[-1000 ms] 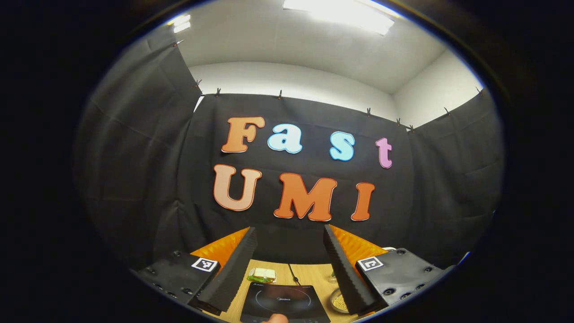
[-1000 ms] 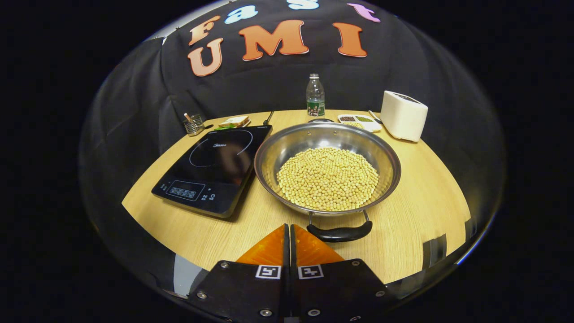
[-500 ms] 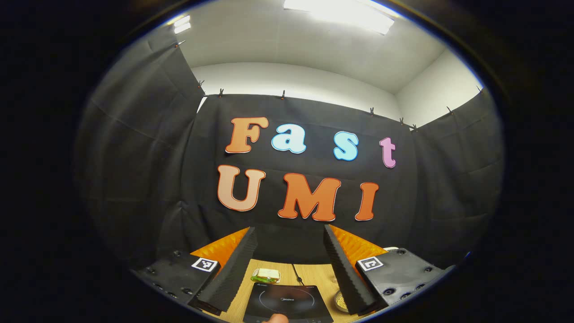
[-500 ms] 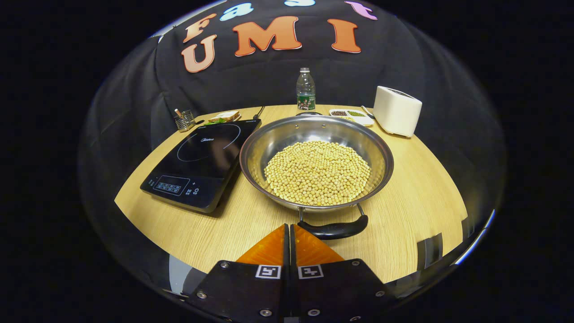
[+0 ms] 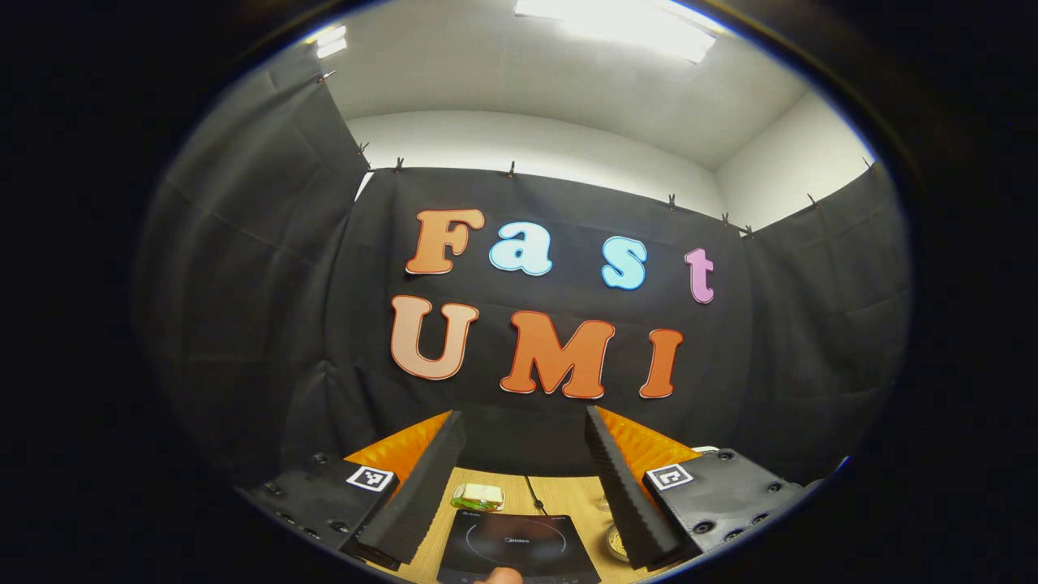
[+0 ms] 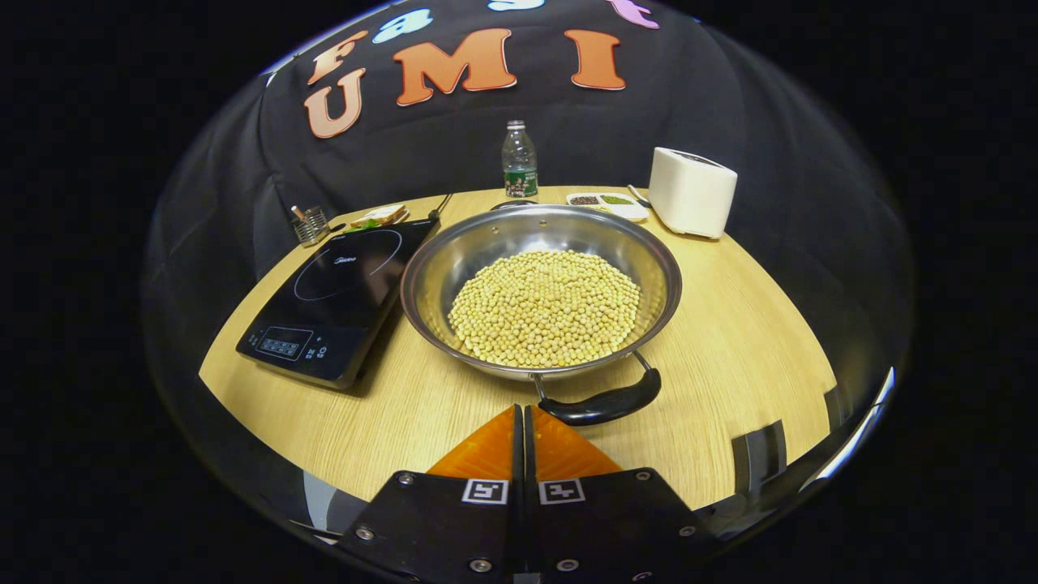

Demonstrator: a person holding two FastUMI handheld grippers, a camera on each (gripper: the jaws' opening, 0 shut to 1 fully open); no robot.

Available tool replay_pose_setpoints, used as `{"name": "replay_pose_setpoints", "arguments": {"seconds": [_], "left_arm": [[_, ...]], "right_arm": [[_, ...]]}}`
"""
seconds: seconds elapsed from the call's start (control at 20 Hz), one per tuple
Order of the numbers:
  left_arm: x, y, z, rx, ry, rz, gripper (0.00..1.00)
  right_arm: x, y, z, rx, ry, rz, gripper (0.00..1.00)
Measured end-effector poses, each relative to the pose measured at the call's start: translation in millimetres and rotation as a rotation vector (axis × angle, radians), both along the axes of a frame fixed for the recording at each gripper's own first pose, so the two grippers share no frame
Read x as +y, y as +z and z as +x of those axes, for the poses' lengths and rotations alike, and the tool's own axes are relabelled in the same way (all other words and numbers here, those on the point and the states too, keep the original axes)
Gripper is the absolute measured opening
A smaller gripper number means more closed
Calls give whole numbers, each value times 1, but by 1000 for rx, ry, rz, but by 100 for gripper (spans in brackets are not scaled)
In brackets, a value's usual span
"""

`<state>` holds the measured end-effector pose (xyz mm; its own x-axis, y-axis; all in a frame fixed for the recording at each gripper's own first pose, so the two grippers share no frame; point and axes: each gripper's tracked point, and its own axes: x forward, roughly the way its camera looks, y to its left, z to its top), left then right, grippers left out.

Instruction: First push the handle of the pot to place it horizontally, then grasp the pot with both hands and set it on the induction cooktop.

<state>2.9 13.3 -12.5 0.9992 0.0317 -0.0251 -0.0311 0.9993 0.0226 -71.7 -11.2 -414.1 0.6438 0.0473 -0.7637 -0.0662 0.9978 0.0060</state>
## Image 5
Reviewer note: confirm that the small ceiling light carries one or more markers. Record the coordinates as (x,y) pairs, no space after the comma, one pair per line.
(330,40)

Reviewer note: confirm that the black backdrop cloth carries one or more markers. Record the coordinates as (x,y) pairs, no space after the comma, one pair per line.
(770,365)

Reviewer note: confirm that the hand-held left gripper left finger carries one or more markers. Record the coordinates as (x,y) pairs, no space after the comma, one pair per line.
(422,503)

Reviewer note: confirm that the sandwich with lettuce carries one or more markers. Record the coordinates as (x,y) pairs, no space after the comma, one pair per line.
(478,496)

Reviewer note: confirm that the black induction cooktop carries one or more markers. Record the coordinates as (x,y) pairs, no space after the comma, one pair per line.
(519,543)

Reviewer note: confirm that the large ceiling light panel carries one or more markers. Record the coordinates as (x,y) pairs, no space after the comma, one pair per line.
(624,28)

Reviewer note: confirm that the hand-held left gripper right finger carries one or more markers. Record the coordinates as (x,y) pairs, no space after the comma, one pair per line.
(628,503)

